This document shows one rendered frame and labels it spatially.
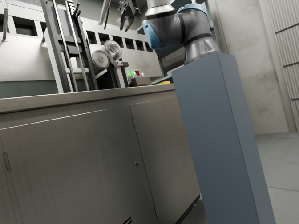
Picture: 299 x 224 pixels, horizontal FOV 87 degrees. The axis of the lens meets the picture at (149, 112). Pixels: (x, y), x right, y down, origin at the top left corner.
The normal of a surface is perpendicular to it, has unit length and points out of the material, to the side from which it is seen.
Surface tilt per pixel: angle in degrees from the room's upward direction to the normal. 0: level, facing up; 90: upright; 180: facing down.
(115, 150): 90
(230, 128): 90
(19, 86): 90
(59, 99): 90
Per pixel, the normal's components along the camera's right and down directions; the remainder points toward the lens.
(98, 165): 0.69, -0.16
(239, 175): -0.68, 0.18
